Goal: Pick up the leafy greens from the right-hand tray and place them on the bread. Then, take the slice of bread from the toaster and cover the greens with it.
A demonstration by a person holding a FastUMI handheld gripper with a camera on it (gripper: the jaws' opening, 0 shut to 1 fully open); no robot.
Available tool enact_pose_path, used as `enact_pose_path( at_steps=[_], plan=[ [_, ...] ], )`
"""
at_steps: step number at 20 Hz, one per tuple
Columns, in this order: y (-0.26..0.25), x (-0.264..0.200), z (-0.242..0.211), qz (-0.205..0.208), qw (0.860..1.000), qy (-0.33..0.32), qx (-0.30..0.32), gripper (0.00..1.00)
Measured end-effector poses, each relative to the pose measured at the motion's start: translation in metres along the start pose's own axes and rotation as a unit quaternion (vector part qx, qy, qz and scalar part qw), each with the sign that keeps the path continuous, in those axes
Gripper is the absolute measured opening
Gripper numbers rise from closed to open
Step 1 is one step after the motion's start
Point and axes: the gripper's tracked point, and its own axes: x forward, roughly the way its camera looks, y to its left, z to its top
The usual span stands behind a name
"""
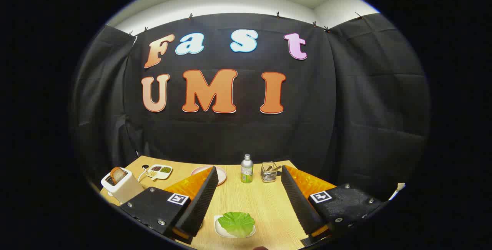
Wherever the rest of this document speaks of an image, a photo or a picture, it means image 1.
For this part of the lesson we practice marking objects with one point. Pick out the toasted bread slice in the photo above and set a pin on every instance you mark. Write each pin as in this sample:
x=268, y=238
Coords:
x=118, y=174

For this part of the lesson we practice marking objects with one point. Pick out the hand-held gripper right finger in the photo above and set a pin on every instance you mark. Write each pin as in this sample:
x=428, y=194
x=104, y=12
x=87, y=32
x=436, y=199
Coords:
x=298, y=200

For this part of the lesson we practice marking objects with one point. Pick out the green lettuce leaf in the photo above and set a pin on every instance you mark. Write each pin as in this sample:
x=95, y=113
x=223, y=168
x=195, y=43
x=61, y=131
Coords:
x=236, y=223

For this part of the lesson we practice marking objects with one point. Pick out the white divided bean dish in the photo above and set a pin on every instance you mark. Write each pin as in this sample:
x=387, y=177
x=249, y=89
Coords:
x=160, y=177

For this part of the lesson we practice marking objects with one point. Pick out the silver bottle with green label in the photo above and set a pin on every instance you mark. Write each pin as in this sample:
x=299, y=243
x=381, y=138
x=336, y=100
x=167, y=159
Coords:
x=246, y=167

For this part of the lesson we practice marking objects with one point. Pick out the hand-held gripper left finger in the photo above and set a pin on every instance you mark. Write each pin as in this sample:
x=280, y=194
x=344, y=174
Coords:
x=200, y=200

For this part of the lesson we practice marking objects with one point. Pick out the pink plate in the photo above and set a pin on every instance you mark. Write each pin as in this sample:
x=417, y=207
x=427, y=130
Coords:
x=221, y=175

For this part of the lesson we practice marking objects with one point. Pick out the small white square plate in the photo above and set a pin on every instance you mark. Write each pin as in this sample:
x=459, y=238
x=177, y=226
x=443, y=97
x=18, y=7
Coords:
x=220, y=229

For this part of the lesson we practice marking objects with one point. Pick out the cream white toaster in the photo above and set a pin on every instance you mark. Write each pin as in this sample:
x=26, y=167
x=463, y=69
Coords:
x=125, y=191

